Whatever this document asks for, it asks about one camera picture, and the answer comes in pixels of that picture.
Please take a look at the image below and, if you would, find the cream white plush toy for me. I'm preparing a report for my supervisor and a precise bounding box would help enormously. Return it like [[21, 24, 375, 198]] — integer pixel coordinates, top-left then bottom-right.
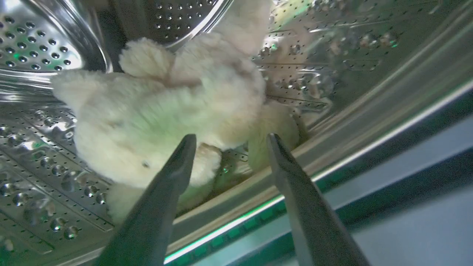
[[51, 0, 300, 224]]

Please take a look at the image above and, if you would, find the stainless steel washing machine drum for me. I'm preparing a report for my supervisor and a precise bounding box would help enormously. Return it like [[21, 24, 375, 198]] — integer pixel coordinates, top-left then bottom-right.
[[0, 0, 473, 266]]

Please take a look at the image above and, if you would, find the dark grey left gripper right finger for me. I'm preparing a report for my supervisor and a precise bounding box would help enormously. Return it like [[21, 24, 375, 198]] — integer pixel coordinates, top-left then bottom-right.
[[267, 133, 371, 266]]

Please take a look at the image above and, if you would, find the grey washing machine door gasket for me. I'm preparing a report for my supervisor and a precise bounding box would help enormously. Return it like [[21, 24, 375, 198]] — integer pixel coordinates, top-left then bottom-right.
[[164, 89, 473, 266]]

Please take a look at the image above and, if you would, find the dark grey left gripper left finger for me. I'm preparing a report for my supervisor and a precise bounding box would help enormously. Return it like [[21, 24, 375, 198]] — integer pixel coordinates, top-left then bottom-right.
[[95, 134, 197, 266]]

